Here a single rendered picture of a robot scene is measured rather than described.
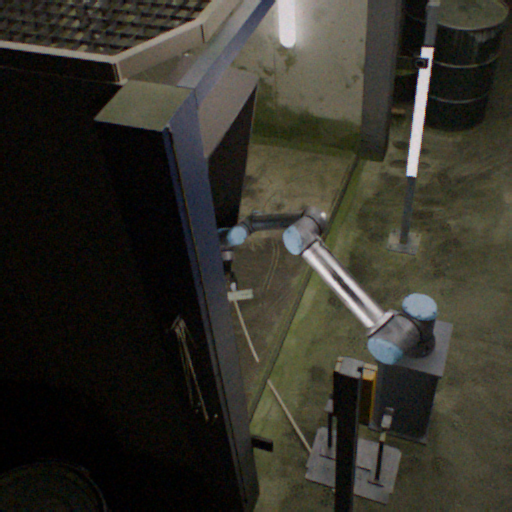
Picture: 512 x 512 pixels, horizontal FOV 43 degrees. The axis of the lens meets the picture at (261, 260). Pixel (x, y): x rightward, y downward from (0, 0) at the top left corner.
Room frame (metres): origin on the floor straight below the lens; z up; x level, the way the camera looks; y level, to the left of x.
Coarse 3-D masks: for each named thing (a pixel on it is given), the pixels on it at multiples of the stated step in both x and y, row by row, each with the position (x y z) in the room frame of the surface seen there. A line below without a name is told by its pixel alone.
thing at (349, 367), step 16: (352, 368) 0.98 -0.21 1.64; (352, 384) 0.95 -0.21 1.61; (352, 400) 0.95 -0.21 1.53; (336, 416) 0.97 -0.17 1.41; (352, 416) 0.95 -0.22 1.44; (336, 432) 0.96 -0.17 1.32; (352, 432) 0.94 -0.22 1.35; (336, 448) 0.97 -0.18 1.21; (352, 448) 0.94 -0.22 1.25; (336, 464) 0.96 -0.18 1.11; (352, 464) 0.94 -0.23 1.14; (336, 480) 0.96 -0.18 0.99; (352, 480) 0.95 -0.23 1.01; (336, 496) 0.96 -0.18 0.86; (352, 496) 0.98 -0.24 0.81
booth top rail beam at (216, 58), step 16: (256, 0) 1.82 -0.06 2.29; (272, 0) 1.90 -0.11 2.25; (240, 16) 1.73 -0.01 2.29; (256, 16) 1.78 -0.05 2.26; (224, 32) 1.65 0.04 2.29; (240, 32) 1.66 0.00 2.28; (208, 48) 1.57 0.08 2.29; (224, 48) 1.57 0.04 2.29; (240, 48) 1.66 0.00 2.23; (208, 64) 1.49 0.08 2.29; (224, 64) 1.55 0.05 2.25; (192, 80) 1.42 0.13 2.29; (208, 80) 1.46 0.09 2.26
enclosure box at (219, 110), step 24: (240, 72) 2.53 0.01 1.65; (216, 96) 2.35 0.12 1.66; (240, 96) 2.36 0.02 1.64; (216, 120) 2.19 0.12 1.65; (240, 120) 2.56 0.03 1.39; (216, 144) 2.06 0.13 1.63; (240, 144) 2.56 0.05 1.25; (216, 168) 2.62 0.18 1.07; (240, 168) 2.57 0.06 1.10; (216, 192) 2.63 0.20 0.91; (240, 192) 2.57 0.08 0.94; (216, 216) 2.64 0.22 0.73
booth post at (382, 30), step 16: (384, 0) 3.88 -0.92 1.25; (400, 0) 3.97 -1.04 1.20; (368, 16) 3.92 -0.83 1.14; (384, 16) 3.88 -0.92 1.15; (368, 32) 3.92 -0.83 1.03; (384, 32) 3.88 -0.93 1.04; (368, 48) 3.92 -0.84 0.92; (384, 48) 3.87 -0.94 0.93; (368, 64) 3.91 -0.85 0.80; (384, 64) 3.87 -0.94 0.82; (368, 80) 3.91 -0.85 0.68; (384, 80) 3.87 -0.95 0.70; (368, 96) 3.91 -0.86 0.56; (384, 96) 3.86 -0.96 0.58; (368, 112) 3.91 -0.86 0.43; (384, 112) 3.86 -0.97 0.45; (368, 128) 3.90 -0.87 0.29; (384, 128) 3.85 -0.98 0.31; (368, 144) 3.90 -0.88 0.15; (384, 144) 3.86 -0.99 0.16
